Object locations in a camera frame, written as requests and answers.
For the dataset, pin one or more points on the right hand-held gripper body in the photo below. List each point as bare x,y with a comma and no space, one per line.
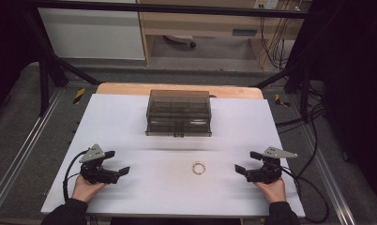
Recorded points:
268,173

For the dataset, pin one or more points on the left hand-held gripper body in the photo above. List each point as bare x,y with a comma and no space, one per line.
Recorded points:
96,175

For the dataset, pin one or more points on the person's right hand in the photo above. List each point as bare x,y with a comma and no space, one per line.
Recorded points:
275,190

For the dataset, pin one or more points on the person's left hand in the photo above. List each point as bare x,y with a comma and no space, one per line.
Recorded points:
85,190

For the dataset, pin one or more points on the white board sheet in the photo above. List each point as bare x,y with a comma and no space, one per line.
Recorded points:
121,131

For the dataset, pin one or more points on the yellow black tape marker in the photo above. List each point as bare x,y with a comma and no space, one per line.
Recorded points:
280,100
79,96

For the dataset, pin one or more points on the wooden table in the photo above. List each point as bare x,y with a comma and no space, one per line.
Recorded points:
127,89

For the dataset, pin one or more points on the smoky transparent drawer box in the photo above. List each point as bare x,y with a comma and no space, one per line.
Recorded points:
178,112

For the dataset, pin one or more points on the white cabinet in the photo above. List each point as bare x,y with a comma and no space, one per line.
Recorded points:
93,34

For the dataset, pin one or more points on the chair base with caster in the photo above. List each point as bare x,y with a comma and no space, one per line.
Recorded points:
180,39

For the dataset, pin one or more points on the light wooden desk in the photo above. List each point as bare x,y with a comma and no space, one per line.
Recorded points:
202,22

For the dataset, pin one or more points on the aluminium floor rail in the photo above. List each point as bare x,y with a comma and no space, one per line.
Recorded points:
330,184
24,150

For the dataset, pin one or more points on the black metal frame stand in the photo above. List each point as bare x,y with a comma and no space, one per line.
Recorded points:
47,75
304,81

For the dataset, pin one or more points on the white wall socket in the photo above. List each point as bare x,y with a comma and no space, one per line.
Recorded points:
266,3

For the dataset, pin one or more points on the black horizontal frame bar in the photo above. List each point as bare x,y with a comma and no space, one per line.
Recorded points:
177,8

